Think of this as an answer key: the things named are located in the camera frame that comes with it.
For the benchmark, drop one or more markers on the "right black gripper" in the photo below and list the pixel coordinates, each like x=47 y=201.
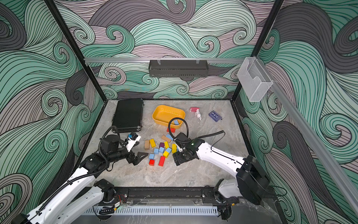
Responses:
x=177 y=158

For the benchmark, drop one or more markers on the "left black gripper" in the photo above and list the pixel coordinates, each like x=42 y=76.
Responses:
x=136 y=159

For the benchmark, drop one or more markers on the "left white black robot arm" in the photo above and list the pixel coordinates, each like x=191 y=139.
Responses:
x=64 y=206

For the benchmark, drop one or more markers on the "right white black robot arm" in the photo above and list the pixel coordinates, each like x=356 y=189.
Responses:
x=249 y=181

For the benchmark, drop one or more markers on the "red cube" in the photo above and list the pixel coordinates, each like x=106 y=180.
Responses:
x=151 y=162

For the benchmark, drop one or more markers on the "yellow long block centre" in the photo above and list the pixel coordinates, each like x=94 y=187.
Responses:
x=174 y=148

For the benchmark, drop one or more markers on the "natural wood block left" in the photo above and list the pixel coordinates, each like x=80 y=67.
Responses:
x=147 y=145

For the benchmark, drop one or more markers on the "natural wood block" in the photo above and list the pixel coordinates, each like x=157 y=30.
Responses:
x=147 y=145
x=165 y=139

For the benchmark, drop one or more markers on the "yellow block left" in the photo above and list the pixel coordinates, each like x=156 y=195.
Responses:
x=152 y=143

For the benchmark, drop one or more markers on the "red long block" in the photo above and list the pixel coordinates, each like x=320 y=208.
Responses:
x=161 y=161

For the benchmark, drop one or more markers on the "blue long block top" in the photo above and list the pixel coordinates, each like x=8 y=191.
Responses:
x=169 y=136

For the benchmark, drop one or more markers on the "red flat block top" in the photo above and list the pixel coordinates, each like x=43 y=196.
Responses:
x=171 y=129

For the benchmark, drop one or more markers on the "natural wood block top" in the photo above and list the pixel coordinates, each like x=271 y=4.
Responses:
x=165 y=139

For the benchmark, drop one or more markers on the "black hard case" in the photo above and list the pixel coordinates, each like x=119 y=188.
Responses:
x=128 y=115

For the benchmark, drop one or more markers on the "pink white small toy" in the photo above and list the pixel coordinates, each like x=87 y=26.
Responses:
x=196 y=111

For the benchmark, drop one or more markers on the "yellow plastic basket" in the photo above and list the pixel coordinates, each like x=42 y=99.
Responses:
x=163 y=114

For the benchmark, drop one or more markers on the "dark blue small card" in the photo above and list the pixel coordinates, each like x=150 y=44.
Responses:
x=215 y=116

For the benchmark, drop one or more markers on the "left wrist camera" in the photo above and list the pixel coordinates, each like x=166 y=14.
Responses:
x=132 y=140

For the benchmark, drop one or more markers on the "black front rail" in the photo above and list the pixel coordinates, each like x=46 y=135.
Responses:
x=201 y=194

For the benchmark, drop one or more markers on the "white slotted cable duct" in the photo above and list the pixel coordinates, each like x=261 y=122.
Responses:
x=166 y=211

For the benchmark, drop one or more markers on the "black wall shelf tray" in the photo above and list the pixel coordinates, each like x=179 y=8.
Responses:
x=178 y=68

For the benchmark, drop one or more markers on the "clear acrylic wall holder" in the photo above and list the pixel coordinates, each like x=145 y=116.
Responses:
x=254 y=78

